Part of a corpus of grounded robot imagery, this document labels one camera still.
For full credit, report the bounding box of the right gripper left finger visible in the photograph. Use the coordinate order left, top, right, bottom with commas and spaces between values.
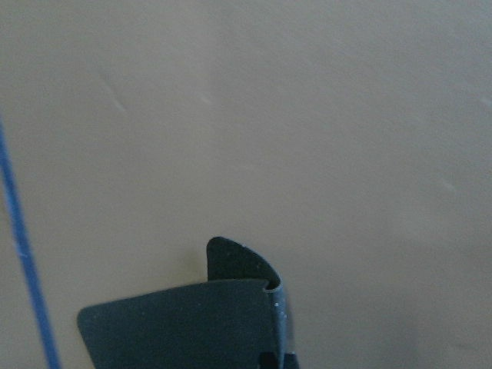
259, 352, 278, 369

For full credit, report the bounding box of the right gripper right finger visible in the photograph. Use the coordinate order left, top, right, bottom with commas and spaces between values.
284, 352, 300, 369

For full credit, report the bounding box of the black mouse pad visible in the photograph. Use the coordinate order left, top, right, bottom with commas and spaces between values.
77, 237, 294, 368

